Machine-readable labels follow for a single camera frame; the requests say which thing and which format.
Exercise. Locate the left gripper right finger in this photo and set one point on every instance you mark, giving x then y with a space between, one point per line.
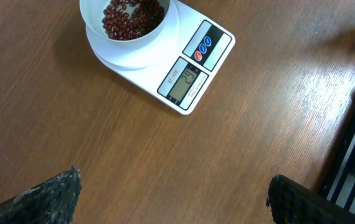
293 203

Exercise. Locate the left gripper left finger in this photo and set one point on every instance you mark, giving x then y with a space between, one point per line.
52 201

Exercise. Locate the white digital kitchen scale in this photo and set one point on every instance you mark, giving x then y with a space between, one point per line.
175 62

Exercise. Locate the white round bowl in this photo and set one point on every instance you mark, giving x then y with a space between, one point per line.
92 14

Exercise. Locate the red beans in bowl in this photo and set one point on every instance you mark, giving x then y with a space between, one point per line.
131 19

